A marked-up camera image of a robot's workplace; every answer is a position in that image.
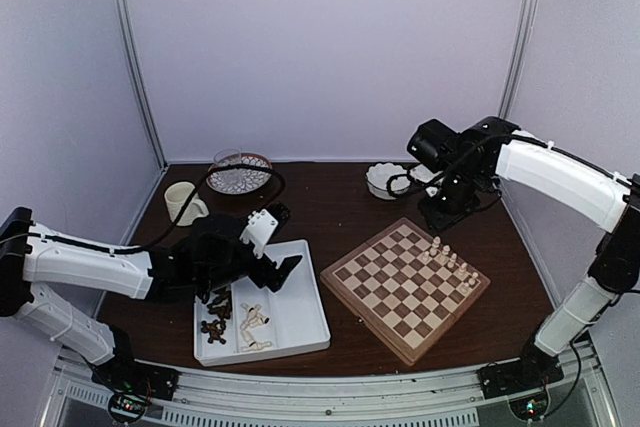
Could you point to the wooden chess board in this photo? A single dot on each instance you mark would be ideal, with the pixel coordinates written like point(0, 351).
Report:
point(406, 304)

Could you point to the patterned brown plate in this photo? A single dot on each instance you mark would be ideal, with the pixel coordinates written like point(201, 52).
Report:
point(241, 181)

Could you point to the left aluminium frame post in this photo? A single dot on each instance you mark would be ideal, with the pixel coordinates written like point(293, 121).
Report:
point(137, 81)

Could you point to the cream ceramic mug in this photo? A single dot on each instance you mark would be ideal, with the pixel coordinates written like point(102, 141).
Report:
point(175, 197)

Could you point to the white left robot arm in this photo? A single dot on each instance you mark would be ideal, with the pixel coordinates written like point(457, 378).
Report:
point(34, 256)

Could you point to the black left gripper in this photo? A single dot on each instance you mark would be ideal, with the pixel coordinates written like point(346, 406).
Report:
point(279, 275)

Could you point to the dark chess pieces pile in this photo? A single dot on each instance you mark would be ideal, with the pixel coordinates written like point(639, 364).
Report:
point(220, 308)

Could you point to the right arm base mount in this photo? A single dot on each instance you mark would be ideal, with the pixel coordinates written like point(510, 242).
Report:
point(498, 380)

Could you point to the aluminium frame post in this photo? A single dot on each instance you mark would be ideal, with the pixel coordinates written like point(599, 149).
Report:
point(524, 29)
point(137, 81)

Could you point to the white scalloped bowl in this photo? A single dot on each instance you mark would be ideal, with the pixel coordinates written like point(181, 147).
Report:
point(387, 181)

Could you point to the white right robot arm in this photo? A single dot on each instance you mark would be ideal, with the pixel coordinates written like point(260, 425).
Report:
point(584, 218)

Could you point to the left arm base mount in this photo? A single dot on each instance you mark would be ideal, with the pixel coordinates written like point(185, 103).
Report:
point(144, 381)

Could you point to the clear drinking glass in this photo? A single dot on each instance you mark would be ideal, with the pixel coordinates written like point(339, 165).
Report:
point(227, 157)

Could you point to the white plastic tray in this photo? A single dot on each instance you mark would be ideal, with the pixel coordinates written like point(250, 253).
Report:
point(297, 323)

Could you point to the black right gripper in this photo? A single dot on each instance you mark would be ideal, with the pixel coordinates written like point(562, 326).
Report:
point(440, 220)

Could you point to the light chess pieces pile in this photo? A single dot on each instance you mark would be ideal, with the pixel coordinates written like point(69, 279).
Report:
point(253, 320)

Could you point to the right aluminium frame post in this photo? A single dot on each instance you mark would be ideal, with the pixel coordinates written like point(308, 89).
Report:
point(524, 29)

